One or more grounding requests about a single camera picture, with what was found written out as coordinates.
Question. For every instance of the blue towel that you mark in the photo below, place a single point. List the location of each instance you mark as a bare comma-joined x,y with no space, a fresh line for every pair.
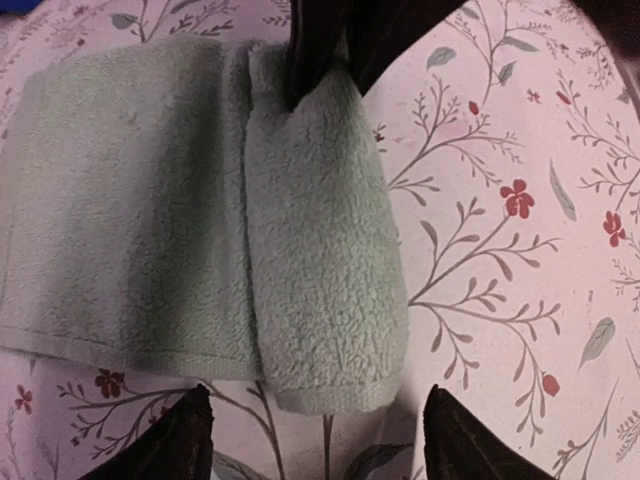
18,7

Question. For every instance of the light green towel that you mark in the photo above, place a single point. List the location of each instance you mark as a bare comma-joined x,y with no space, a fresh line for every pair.
162,210

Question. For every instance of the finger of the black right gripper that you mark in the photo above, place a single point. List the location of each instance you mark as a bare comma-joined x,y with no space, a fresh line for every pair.
379,31
316,28

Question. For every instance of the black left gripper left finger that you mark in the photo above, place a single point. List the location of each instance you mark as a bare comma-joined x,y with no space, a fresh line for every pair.
178,446

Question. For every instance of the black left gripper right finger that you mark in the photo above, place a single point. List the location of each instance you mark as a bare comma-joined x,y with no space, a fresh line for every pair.
458,446

